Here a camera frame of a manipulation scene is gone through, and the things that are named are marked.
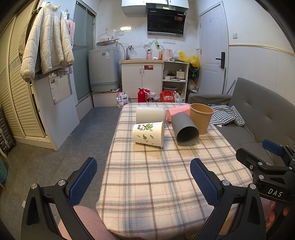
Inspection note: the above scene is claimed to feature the black folding rack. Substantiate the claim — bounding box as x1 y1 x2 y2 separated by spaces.
0 107 16 155

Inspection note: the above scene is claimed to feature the white open shelf unit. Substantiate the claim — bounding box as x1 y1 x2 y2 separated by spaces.
161 61 190 103

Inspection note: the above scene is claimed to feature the louvered wardrobe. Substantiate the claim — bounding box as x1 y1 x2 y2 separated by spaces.
0 0 58 151

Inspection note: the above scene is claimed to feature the brown paper cup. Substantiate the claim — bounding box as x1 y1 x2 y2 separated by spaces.
190 103 214 135

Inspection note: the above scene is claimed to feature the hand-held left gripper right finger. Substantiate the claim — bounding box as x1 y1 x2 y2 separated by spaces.
190 158 268 240

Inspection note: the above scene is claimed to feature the grey washing machine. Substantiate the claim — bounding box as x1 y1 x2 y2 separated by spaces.
88 45 120 93

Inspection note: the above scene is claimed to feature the glass shower door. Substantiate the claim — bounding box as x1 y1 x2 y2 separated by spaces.
72 0 97 107

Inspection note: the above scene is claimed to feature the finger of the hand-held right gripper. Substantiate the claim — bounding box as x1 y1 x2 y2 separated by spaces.
262 139 295 167
235 148 287 172

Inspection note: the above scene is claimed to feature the white floral print cup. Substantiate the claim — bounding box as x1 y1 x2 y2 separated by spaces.
132 121 165 148

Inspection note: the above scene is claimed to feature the grey wash basin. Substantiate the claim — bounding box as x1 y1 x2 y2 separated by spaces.
96 40 118 47

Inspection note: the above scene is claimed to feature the white quilted jacket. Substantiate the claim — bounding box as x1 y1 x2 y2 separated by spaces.
20 3 75 82

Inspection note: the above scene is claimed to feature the green checkered cloth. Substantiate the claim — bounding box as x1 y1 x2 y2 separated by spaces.
209 105 245 127

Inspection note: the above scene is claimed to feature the wire clothes hanger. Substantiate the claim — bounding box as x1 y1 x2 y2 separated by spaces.
97 29 114 41

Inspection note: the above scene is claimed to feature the person's pink trouser leg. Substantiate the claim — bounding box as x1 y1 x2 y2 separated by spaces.
58 205 118 240

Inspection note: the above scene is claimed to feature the red gift bag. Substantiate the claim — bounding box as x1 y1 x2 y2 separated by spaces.
160 90 176 102

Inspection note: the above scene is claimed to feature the white washing machine platform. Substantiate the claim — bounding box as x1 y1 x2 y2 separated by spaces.
92 88 122 108

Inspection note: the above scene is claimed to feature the white wall cabinet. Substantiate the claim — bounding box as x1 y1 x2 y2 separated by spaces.
122 0 189 15

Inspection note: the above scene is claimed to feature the grey plastic cup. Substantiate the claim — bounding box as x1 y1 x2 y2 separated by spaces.
171 112 199 147

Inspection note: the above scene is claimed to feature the person's right hand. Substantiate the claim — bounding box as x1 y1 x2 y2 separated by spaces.
263 198 292 229

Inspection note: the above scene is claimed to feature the plain white cup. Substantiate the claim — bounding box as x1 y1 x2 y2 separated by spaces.
136 106 167 124

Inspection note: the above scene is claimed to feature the black range hood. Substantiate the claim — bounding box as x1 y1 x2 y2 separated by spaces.
146 3 187 36

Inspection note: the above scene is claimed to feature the pink box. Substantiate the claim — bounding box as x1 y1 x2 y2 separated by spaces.
166 106 191 122

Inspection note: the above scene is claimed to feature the plaid tablecloth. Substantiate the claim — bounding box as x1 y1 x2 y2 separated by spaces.
96 103 254 240

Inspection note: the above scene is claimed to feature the teal basket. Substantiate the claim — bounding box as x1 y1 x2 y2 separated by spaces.
0 157 6 185

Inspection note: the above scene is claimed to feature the white board panel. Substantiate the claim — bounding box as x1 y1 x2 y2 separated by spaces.
33 73 80 151

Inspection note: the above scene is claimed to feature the white printed packet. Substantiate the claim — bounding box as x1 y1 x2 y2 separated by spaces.
116 92 129 108

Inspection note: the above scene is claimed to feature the grey sofa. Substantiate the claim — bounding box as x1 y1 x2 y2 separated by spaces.
188 77 295 168

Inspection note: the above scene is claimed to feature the white sink cabinet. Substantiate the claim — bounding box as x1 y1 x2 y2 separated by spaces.
119 59 164 103

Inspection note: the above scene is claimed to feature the pink hanging garment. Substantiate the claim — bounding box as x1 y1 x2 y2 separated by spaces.
66 20 76 47

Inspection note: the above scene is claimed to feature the red thermos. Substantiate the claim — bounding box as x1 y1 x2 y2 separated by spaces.
138 88 148 103

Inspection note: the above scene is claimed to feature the yellow plastic bag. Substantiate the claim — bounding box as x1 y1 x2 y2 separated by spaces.
178 51 200 68

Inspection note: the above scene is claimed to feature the green plant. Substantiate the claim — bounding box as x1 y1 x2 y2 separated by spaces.
188 64 200 82

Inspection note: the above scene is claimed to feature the white door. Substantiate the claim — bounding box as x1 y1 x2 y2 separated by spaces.
199 1 229 95

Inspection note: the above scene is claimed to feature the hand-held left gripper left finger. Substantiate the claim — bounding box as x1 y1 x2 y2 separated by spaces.
21 157 98 240

